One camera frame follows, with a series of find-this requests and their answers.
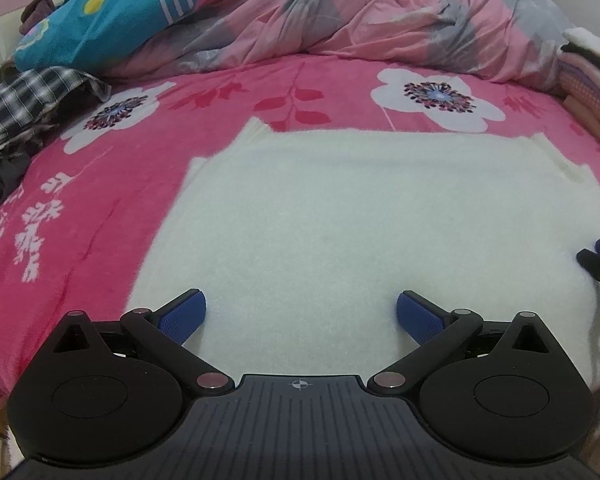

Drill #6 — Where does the white knit sweater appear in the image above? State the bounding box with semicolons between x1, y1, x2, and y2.
130;117;600;387

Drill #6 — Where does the blue striped pillow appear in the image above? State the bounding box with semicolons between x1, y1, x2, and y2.
14;0;199;74

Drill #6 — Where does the pink grey quilt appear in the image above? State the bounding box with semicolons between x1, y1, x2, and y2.
105;0;582;94

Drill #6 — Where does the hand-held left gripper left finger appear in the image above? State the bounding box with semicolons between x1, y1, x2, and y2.
50;287;235;399

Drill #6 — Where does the brown plush toy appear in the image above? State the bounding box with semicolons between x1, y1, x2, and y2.
20;0;69;37

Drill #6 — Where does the stack of folded clothes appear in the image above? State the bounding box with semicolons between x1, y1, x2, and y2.
560;27;600;152

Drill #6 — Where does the plaid shirt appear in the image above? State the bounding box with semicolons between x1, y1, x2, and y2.
0;66;113;162

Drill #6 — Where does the dark grey garment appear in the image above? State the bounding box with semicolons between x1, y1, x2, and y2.
0;154;32;222

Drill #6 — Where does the pink floral blanket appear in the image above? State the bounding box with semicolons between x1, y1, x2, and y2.
0;52;600;411

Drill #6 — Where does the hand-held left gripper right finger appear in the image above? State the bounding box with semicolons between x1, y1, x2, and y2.
367;289;562;399

